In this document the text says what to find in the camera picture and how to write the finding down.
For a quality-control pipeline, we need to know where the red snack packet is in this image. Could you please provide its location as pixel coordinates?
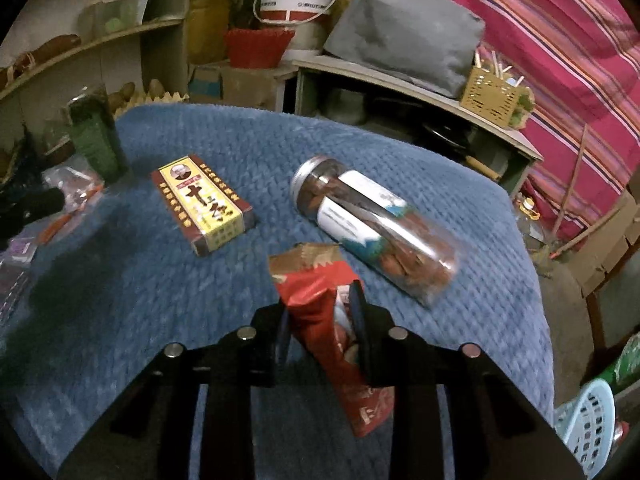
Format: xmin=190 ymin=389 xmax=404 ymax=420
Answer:
xmin=268 ymin=243 xmax=395 ymax=438

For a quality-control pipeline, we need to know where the purple small packet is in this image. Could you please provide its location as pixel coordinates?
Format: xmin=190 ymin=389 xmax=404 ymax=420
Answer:
xmin=0 ymin=236 xmax=38 ymax=325

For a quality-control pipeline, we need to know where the clear plastic wrapper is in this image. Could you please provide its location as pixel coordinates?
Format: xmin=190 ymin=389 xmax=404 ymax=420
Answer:
xmin=37 ymin=166 xmax=104 ymax=245

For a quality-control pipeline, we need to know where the light blue plastic basket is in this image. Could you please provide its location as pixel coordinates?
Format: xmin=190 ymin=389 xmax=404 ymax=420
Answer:
xmin=553 ymin=378 xmax=616 ymax=479

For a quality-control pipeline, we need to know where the green tea jar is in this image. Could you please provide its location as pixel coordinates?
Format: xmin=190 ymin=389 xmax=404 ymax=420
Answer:
xmin=63 ymin=84 xmax=128 ymax=185

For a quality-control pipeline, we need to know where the blue knitted table cloth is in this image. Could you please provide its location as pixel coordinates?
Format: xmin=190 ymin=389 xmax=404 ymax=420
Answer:
xmin=1 ymin=104 xmax=554 ymax=474

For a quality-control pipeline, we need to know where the yellow egg tray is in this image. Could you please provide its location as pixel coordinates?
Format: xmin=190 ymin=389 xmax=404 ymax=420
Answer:
xmin=107 ymin=79 xmax=190 ymax=118

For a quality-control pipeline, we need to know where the yellow brown medicine box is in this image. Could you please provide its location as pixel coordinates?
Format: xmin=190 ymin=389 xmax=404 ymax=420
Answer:
xmin=151 ymin=154 xmax=256 ymax=257

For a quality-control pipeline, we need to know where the wooden corner shelf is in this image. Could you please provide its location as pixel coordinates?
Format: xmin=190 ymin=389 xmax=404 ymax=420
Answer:
xmin=1 ymin=0 xmax=190 ymax=153

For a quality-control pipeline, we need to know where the clear jar with nuts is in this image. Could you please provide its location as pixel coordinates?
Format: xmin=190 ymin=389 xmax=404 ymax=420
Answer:
xmin=291 ymin=155 xmax=462 ymax=307

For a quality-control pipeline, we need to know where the yellow oil bottle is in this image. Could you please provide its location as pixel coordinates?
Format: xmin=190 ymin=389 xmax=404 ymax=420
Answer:
xmin=186 ymin=0 xmax=231 ymax=65

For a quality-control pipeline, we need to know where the red plastic basket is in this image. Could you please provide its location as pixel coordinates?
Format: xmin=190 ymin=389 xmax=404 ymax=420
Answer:
xmin=224 ymin=27 xmax=295 ymax=70

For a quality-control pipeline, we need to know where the low wooden table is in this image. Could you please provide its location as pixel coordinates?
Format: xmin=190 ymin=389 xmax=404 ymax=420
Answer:
xmin=295 ymin=55 xmax=544 ymax=196

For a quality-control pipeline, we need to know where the yellow utensil holder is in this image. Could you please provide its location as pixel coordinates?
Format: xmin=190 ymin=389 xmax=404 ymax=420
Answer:
xmin=460 ymin=67 xmax=536 ymax=130

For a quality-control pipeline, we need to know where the red striped curtain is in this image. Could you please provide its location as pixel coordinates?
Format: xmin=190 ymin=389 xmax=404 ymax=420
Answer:
xmin=454 ymin=0 xmax=639 ymax=240

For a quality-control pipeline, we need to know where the grey cloth cover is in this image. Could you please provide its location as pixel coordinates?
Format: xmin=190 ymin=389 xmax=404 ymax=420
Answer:
xmin=323 ymin=0 xmax=485 ymax=99

